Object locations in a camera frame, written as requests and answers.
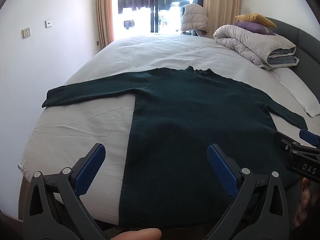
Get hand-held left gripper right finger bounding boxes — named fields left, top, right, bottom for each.
left=204, top=144, right=290, bottom=240

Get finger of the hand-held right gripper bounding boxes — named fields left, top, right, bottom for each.
left=299, top=129, right=320, bottom=148
left=276, top=131, right=320, bottom=161

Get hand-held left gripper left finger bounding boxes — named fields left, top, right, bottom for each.
left=22, top=143, right=110, bottom=240

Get dark green sweater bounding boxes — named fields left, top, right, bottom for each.
left=42, top=66, right=308, bottom=230

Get black hanging clothes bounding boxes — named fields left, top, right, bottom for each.
left=117, top=0, right=151, bottom=13

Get person's right hand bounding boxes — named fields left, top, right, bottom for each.
left=292, top=177, right=316, bottom=230

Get person's left hand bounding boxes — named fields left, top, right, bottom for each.
left=111, top=227, right=162, bottom=240

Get white pillow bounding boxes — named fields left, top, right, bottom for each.
left=271, top=67, right=320, bottom=117

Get grey upholstered headboard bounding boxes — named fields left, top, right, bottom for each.
left=264, top=17, right=320, bottom=80

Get folded grey duvet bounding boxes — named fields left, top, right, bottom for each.
left=213, top=24, right=300, bottom=70

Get purple pillow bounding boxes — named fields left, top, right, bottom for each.
left=234, top=22, right=275, bottom=36

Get yellow pillow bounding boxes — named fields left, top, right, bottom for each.
left=235, top=13, right=277, bottom=28

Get bed with white sheet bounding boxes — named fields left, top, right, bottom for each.
left=17, top=34, right=320, bottom=230

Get beige curtain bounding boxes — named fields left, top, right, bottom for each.
left=203, top=0, right=242, bottom=39
left=95, top=0, right=115, bottom=49

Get beige puffer vest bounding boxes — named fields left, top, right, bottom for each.
left=180, top=3, right=210, bottom=34

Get black framed balcony window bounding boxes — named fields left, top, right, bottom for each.
left=111, top=0, right=206, bottom=42

